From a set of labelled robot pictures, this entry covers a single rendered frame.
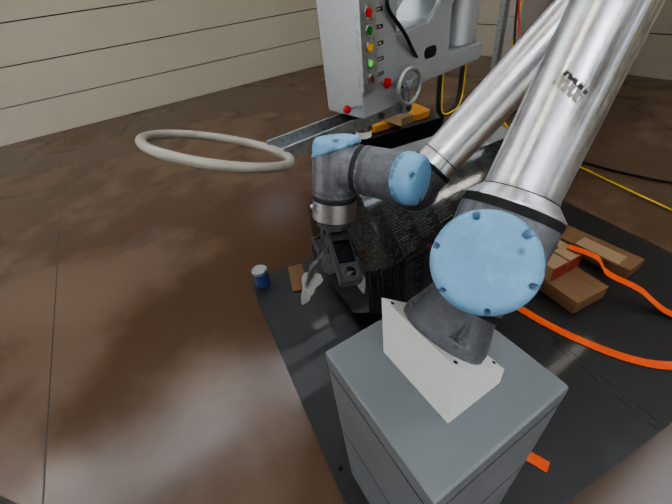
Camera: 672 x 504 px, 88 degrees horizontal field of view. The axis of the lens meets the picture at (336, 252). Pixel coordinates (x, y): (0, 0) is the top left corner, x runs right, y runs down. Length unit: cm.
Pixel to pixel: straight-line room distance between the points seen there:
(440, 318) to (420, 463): 29
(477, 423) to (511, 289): 41
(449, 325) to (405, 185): 28
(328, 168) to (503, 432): 63
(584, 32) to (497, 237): 29
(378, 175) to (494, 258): 23
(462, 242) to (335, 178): 26
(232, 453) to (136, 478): 42
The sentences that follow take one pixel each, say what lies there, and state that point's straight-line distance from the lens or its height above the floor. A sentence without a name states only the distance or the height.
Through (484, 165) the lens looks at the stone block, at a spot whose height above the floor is 76.
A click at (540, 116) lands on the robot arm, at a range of 58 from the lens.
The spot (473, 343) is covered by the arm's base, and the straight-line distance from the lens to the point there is 73.
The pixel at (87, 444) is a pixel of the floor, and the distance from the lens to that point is 222.
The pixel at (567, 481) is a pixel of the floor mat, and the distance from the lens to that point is 181.
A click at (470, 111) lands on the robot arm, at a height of 137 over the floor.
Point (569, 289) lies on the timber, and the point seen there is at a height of 10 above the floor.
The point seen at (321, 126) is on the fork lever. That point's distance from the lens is 154.
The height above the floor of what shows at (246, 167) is 121.
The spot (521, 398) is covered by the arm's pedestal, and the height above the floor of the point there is 85.
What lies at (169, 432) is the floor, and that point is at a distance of 202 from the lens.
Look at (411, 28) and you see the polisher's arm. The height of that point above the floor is 139.
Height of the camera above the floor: 161
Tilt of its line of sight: 39 degrees down
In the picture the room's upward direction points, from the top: 8 degrees counter-clockwise
